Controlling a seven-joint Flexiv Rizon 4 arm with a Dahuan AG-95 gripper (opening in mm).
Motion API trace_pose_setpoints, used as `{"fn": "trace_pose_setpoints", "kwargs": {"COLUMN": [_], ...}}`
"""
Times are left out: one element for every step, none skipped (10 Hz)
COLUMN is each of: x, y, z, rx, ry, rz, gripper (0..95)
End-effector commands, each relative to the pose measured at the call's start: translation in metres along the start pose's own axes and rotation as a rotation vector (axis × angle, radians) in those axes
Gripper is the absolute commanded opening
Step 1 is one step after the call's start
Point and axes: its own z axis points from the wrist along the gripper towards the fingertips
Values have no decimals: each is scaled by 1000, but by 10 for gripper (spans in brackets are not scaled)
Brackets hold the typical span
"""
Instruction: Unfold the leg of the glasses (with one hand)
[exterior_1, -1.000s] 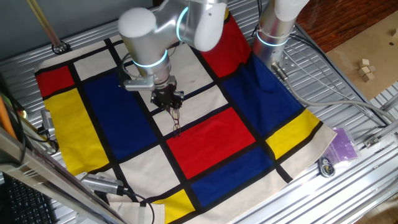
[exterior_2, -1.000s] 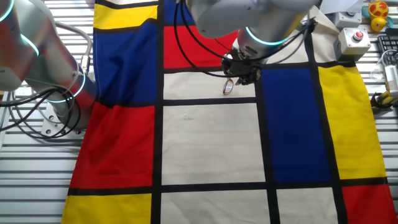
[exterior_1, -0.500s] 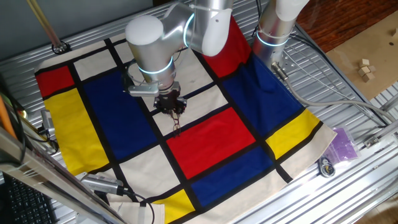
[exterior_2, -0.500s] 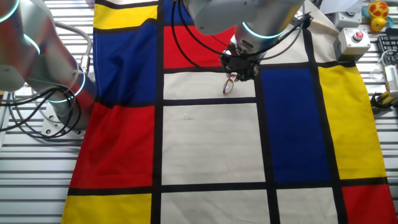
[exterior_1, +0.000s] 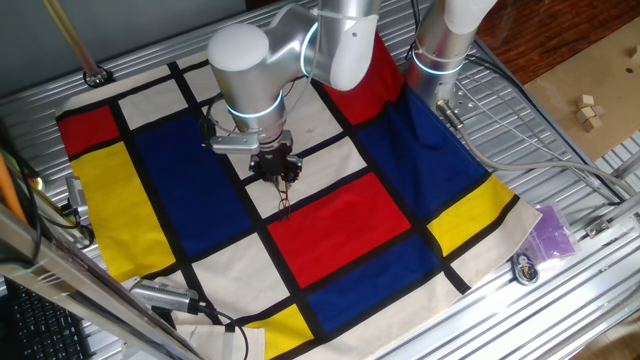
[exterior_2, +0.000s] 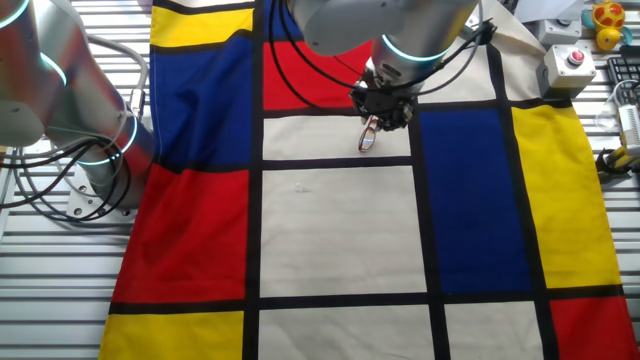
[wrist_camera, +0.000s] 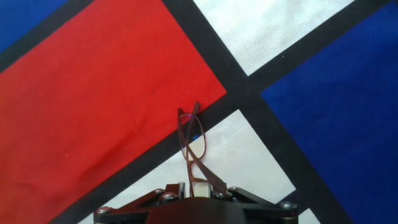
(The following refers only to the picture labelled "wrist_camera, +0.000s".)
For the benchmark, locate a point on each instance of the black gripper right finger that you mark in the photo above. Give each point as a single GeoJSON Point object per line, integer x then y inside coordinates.
{"type": "Point", "coordinates": [248, 199]}

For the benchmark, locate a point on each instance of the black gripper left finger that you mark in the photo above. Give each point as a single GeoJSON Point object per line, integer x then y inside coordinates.
{"type": "Point", "coordinates": [168, 194]}

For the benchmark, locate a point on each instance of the brown thin-framed glasses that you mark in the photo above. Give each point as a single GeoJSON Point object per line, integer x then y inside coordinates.
{"type": "Point", "coordinates": [194, 155]}

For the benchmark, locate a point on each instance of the colour block tablecloth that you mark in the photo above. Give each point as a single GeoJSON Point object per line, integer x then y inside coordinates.
{"type": "Point", "coordinates": [109, 93]}

